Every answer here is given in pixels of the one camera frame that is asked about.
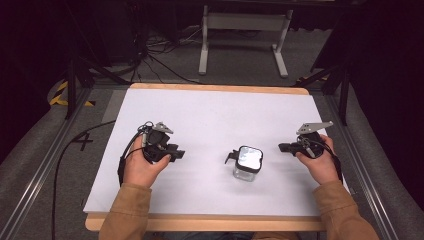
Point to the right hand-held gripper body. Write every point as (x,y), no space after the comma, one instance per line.
(310,140)

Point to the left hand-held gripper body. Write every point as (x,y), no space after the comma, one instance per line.
(156,140)

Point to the clear square jar black lid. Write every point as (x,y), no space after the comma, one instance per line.
(248,163)

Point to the person's right hand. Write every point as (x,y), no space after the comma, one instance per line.
(318,165)

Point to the person's left hand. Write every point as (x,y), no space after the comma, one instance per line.
(141,166)

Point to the white table cover sheet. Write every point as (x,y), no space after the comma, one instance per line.
(213,133)

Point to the black tripod stand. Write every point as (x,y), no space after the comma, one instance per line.
(83,70)
(333,83)

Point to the aluminium floor rail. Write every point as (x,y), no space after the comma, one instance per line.
(363,166)
(43,166)

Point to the grey metal table frame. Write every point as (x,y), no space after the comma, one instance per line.
(245,40)

